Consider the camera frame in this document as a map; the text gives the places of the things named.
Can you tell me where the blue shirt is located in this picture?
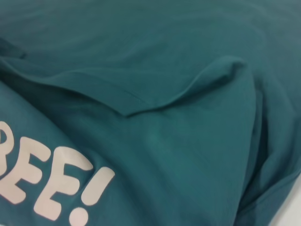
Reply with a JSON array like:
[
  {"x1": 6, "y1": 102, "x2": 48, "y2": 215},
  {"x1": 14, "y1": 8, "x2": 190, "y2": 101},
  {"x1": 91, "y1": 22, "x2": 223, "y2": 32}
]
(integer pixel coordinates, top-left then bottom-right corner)
[{"x1": 0, "y1": 0, "x2": 301, "y2": 226}]

